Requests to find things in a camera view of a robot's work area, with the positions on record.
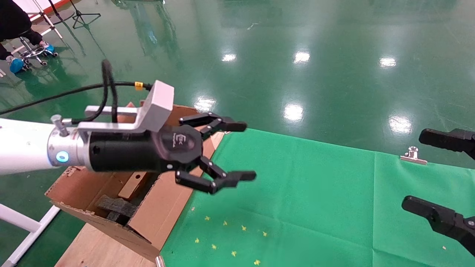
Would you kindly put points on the small cardboard box with hole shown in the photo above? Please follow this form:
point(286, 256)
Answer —
point(133, 185)

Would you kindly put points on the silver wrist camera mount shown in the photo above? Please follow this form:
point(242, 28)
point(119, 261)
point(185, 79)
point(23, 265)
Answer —
point(157, 104)

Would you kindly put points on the black tripod stand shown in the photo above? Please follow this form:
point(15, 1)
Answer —
point(79, 16)

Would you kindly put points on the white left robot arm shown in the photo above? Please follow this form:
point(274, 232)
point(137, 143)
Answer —
point(22, 146)

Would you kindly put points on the person in black clothes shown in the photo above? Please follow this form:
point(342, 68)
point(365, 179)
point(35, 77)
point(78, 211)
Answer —
point(15, 18)

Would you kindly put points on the white metal table frame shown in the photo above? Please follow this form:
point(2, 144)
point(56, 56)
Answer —
point(18, 220)

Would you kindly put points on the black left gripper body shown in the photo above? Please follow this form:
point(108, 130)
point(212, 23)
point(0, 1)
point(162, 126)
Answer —
point(130, 152)

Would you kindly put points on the silver binder clip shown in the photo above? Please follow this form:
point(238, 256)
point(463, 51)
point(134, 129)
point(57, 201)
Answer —
point(412, 157)

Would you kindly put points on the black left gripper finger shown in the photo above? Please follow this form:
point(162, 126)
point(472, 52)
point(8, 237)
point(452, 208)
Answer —
point(226, 180)
point(222, 124)

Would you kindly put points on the wheeled metal stool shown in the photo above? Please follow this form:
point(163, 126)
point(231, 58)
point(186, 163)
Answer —
point(33, 52)

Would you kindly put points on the large green table cloth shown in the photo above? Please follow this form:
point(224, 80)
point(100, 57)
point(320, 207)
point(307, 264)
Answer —
point(315, 193)

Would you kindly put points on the black foam block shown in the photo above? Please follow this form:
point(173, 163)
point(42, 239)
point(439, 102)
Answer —
point(115, 205)

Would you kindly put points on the large open cardboard carton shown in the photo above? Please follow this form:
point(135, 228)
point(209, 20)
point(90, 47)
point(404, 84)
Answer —
point(163, 211)

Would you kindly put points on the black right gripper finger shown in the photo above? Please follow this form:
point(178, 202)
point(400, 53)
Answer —
point(445, 140)
point(441, 218)

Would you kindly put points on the white board stand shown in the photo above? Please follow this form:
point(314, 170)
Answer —
point(31, 5)

